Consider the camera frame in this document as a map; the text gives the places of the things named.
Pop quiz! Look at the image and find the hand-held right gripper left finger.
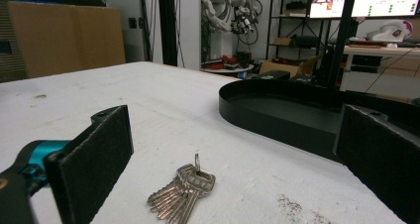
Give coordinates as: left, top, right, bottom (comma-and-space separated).
44, 104, 135, 224

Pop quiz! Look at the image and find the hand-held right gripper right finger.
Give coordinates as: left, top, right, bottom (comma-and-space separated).
332, 103, 420, 224

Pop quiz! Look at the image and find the bunch of silver keys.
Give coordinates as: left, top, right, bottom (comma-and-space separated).
147, 153, 217, 224

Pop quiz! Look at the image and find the black oval metal tray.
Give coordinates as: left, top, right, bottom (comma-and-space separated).
218, 78, 420, 163

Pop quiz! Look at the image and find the light wooden desk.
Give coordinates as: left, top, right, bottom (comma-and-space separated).
340, 45, 420, 93

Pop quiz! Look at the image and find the slanted black metal pole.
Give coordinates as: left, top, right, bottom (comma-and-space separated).
326, 0, 359, 90

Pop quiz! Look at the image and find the white and pink helmet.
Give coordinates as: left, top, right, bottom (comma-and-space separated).
366, 19, 414, 43

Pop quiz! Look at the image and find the large brown cardboard sheet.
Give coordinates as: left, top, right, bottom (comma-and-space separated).
7, 0, 127, 79

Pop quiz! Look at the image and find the open brown cardboard box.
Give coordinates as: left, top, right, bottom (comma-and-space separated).
258, 56, 322, 79

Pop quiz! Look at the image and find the black metal shelf rack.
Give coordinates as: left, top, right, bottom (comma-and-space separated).
265, 0, 333, 61

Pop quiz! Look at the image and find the bright computer monitor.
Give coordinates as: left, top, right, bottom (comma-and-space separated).
308, 0, 348, 20
351, 0, 420, 19

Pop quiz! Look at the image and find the round white table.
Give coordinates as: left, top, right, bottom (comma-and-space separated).
201, 63, 256, 75

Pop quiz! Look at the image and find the black metal frame post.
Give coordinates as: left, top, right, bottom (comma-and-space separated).
157, 0, 179, 67

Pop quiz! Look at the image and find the white robot arm with cables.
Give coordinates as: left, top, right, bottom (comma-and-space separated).
201, 0, 265, 46

